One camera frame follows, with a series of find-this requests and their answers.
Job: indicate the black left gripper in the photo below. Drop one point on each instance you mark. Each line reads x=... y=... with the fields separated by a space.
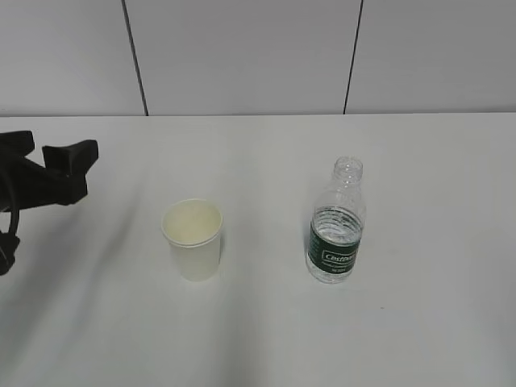
x=26 y=184

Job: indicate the white paper cup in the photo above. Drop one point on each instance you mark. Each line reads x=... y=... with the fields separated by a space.
x=193 y=229

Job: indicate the clear water bottle green label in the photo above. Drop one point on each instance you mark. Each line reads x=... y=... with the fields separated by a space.
x=337 y=224

